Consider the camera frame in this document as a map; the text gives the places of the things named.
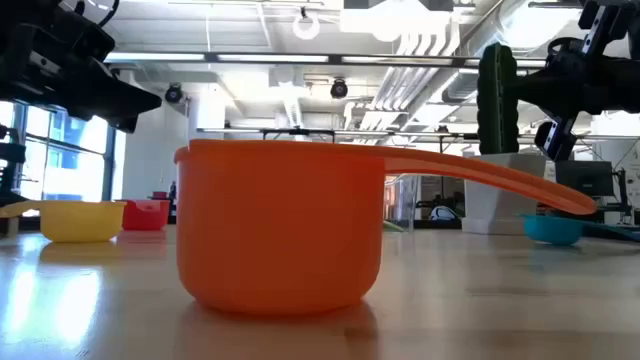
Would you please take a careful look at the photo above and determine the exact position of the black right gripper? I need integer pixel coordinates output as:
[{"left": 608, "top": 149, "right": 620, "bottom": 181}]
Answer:
[{"left": 505, "top": 0, "right": 640, "bottom": 162}]

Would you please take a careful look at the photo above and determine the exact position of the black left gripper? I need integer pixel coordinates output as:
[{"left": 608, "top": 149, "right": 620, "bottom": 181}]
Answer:
[{"left": 0, "top": 0, "right": 164, "bottom": 134}]

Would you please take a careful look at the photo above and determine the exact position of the red plastic measuring cup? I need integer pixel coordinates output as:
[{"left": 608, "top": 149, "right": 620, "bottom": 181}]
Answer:
[{"left": 119, "top": 198, "right": 172, "bottom": 232}]

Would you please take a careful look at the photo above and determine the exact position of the yellow plastic measuring cup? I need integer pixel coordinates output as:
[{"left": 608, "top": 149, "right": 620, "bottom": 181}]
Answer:
[{"left": 0, "top": 199, "right": 127, "bottom": 245}]

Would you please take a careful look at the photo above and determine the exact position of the orange plastic measuring cup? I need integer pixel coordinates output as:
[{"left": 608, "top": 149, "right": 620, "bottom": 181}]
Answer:
[{"left": 173, "top": 138, "right": 599, "bottom": 316}]

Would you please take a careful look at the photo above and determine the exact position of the teal plastic measuring cup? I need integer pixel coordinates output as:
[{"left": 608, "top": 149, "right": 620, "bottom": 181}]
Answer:
[{"left": 518, "top": 213, "right": 640, "bottom": 247}]

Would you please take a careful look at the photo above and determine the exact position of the clear plastic basket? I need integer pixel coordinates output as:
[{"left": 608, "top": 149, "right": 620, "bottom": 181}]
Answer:
[{"left": 383, "top": 173, "right": 424, "bottom": 232}]

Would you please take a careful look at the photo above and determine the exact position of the black track spotlight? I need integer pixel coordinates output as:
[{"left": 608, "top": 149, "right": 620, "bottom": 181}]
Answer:
[
  {"left": 329, "top": 77, "right": 350, "bottom": 100},
  {"left": 163, "top": 83, "right": 185, "bottom": 105}
]

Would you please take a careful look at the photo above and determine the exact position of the green cactus plant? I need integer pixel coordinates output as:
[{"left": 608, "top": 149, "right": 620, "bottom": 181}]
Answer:
[{"left": 476, "top": 41, "right": 521, "bottom": 156}]

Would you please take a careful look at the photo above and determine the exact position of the dark computer monitor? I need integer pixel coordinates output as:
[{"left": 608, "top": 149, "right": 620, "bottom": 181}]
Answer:
[{"left": 553, "top": 159, "right": 616, "bottom": 198}]

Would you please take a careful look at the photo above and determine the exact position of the dark equipment stand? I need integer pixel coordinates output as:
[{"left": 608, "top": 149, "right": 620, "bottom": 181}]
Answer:
[{"left": 0, "top": 124, "right": 27, "bottom": 207}]

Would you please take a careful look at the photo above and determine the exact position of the black monitor stand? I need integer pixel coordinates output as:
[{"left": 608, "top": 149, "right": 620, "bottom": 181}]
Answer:
[{"left": 615, "top": 168, "right": 634, "bottom": 225}]

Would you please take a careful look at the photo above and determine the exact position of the white faceted plant pot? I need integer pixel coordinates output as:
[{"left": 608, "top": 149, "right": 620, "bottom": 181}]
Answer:
[{"left": 460, "top": 152, "right": 549, "bottom": 236}]

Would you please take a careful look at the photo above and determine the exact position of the black metal bar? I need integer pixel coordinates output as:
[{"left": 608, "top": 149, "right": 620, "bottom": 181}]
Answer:
[{"left": 260, "top": 127, "right": 337, "bottom": 144}]

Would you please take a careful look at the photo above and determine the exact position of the white rounded device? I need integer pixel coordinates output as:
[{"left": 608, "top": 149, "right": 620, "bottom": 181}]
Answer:
[{"left": 428, "top": 204, "right": 459, "bottom": 222}]

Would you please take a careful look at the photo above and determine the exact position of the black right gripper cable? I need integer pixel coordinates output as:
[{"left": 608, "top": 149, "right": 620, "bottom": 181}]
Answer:
[{"left": 546, "top": 36, "right": 584, "bottom": 67}]

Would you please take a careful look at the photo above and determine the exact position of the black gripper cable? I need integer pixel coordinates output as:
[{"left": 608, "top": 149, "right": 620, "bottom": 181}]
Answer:
[
  {"left": 73, "top": 0, "right": 122, "bottom": 29},
  {"left": 546, "top": 36, "right": 584, "bottom": 67}
]

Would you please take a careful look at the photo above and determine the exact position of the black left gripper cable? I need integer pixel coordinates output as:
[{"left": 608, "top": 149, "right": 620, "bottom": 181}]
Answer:
[{"left": 73, "top": 0, "right": 122, "bottom": 29}]

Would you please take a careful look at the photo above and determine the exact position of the white ring ceiling lamp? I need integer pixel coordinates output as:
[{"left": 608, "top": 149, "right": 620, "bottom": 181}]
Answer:
[{"left": 291, "top": 6, "right": 322, "bottom": 42}]

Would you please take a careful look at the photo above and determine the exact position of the black aluminium table frame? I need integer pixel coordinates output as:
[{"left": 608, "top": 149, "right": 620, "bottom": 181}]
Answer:
[{"left": 167, "top": 214, "right": 466, "bottom": 232}]

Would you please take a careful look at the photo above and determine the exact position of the black ceiling light rail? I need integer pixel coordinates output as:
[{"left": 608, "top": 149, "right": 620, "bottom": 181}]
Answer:
[{"left": 102, "top": 51, "right": 549, "bottom": 68}]

